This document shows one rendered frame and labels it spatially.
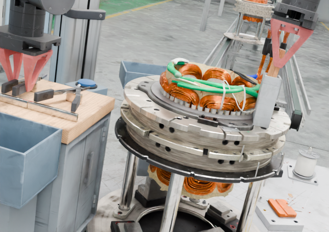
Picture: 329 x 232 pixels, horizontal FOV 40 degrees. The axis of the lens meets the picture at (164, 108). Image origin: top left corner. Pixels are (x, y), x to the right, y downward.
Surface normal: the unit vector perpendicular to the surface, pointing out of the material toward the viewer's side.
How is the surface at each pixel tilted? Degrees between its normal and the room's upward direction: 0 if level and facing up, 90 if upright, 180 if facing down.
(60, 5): 91
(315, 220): 0
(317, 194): 0
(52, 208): 90
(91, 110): 0
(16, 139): 90
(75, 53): 90
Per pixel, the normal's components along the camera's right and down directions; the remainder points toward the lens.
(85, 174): 0.95, 0.25
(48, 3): 0.63, 0.37
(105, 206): 0.18, -0.93
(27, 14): 0.30, 0.37
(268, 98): -0.12, 0.30
